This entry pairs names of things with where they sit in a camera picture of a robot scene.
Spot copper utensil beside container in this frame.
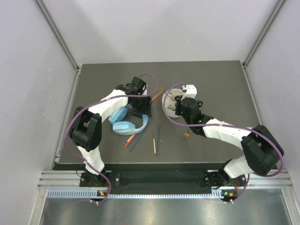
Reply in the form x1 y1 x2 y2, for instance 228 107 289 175
151 90 164 102

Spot silver copper chopstick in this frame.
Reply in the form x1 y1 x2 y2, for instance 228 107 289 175
151 122 157 154

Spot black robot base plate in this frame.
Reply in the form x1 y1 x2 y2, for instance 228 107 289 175
80 163 246 194

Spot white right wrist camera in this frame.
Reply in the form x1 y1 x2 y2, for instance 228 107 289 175
181 84 197 100

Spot white divided round container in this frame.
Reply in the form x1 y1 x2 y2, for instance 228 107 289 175
162 89 184 118

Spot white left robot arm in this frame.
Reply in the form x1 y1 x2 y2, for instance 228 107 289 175
68 77 151 187

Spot aluminium frame rail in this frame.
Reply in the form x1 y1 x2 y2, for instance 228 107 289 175
33 0 80 72

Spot grey slotted cable duct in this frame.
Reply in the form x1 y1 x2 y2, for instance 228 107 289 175
47 189 236 199

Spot dark teal chopstick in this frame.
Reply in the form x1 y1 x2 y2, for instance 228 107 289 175
156 124 161 157
129 125 150 153

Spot orange chopstick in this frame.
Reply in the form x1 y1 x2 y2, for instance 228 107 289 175
125 134 136 147

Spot light blue headphones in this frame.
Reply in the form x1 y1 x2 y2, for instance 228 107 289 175
108 105 148 135

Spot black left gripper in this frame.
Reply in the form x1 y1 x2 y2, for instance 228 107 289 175
130 95 151 119

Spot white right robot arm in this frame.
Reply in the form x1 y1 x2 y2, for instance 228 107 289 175
175 96 284 188

